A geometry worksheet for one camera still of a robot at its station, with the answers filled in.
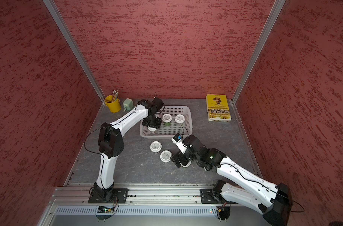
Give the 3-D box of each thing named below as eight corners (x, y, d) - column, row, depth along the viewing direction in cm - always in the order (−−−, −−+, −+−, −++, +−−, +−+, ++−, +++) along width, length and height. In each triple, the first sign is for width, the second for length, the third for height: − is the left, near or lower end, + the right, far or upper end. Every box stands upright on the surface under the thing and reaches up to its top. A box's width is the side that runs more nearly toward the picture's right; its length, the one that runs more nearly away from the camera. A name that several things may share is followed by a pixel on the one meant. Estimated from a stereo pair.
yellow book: (209, 121, 109) (210, 118, 106) (204, 97, 127) (205, 94, 123) (231, 121, 110) (233, 118, 106) (224, 98, 127) (225, 94, 123)
